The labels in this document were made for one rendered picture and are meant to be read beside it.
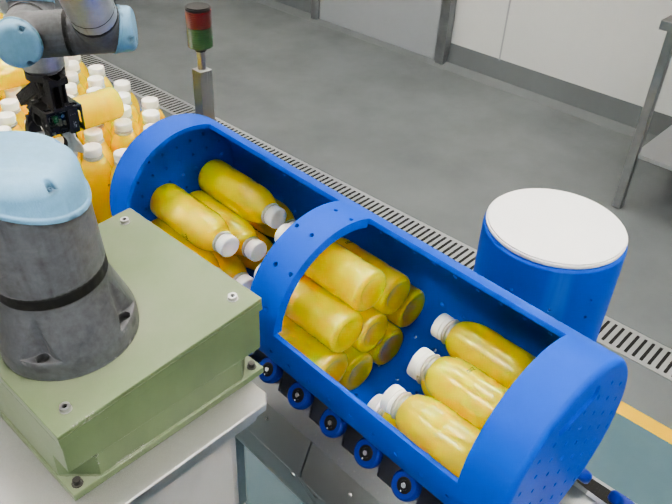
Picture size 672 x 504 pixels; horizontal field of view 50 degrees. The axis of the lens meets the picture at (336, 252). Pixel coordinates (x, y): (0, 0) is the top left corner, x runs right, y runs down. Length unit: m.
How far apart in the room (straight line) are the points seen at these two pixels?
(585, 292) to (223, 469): 0.79
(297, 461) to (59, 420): 0.53
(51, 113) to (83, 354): 0.72
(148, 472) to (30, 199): 0.33
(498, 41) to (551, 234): 3.45
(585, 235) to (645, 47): 3.01
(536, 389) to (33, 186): 0.57
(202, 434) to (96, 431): 0.14
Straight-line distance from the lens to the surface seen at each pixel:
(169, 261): 0.93
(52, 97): 1.43
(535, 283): 1.42
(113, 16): 1.24
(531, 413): 0.86
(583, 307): 1.48
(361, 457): 1.10
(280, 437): 1.24
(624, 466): 2.51
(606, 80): 4.57
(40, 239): 0.72
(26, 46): 1.29
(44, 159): 0.73
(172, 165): 1.41
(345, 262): 1.06
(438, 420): 0.92
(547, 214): 1.53
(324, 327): 1.05
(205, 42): 1.88
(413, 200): 3.49
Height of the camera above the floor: 1.82
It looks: 36 degrees down
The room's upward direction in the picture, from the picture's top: 3 degrees clockwise
